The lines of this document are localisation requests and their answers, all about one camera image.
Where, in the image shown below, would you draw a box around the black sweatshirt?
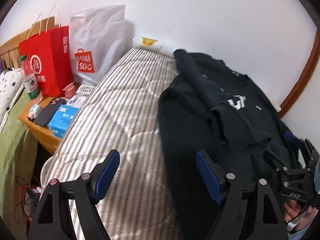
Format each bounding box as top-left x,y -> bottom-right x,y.
158,49 -> 300,239

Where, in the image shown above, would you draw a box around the person's right hand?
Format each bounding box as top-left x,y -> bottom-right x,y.
283,197 -> 320,231

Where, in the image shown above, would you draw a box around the green bed sheet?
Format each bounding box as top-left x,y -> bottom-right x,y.
1,92 -> 37,239

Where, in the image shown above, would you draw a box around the wooden bedside table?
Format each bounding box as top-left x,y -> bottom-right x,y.
18,101 -> 61,155

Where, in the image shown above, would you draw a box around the blue tissue box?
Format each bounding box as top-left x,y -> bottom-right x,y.
48,105 -> 79,138

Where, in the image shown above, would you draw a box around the dark smartphone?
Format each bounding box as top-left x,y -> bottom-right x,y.
34,98 -> 66,127

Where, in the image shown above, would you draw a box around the small cartoon figurine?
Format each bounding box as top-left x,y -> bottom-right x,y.
27,104 -> 42,122

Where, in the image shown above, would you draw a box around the striped quilted mattress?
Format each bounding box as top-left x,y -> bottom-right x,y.
46,48 -> 181,239

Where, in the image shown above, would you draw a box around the pink plastic cup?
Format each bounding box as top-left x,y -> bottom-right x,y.
62,82 -> 76,99

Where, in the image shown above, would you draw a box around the plastic water bottle green label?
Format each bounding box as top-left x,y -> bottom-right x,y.
20,54 -> 42,104

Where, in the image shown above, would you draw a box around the white dotted pillow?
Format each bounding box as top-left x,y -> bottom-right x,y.
0,68 -> 24,132

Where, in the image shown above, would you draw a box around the red paper shopping bag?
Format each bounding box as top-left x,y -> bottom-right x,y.
18,4 -> 74,98

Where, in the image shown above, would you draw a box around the wooden headboard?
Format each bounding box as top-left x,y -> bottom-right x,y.
0,16 -> 55,69

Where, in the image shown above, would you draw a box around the white Miniso plastic bag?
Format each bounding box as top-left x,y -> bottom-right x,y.
69,5 -> 125,86

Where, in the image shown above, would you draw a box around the white yellow patterned sheet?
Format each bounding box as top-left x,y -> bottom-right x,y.
132,36 -> 175,57

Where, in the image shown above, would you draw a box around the tangled cables on floor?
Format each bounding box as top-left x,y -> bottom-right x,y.
15,174 -> 43,223

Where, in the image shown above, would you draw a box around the brown wooden door frame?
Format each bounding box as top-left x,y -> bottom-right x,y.
278,30 -> 319,118

